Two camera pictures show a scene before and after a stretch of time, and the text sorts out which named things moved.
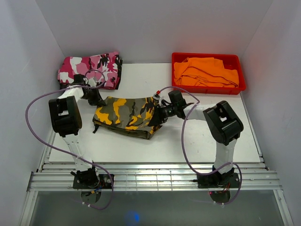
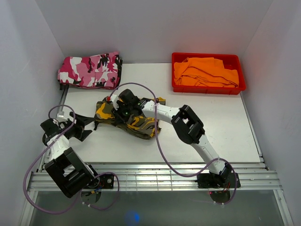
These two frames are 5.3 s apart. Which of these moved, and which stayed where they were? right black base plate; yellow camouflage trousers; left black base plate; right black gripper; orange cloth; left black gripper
Moved: left black gripper; right black gripper
Stayed: right black base plate; left black base plate; yellow camouflage trousers; orange cloth
